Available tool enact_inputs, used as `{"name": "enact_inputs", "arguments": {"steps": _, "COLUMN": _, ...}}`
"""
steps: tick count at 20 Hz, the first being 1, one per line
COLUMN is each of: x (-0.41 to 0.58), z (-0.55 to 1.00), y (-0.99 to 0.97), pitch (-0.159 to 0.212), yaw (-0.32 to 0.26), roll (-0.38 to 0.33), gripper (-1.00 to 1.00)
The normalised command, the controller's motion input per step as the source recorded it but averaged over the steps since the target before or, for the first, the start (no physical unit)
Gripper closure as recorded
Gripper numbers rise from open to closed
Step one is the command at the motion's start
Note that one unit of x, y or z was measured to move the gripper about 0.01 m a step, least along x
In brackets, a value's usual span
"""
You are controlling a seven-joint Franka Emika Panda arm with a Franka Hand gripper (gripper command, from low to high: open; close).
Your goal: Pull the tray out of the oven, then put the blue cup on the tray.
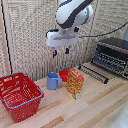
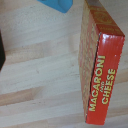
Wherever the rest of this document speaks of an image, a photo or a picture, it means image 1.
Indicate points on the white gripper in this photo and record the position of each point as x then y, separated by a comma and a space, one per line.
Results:
61, 38

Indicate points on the white black Franka robot arm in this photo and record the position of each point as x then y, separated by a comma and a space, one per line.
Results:
74, 12

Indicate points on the blue plastic mug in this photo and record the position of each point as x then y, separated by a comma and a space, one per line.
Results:
52, 81

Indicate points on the red plastic shopping basket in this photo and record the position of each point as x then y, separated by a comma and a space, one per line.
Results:
20, 96

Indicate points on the metal oven rack tray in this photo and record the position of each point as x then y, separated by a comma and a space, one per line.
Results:
108, 61

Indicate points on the yellow red cardboard box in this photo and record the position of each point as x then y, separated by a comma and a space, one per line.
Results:
74, 83

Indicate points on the red bowl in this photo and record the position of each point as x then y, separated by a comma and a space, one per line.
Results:
63, 75

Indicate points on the beige wicker folding screen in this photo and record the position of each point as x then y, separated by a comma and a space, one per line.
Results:
26, 36

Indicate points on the black toaster oven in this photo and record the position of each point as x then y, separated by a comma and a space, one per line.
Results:
113, 50

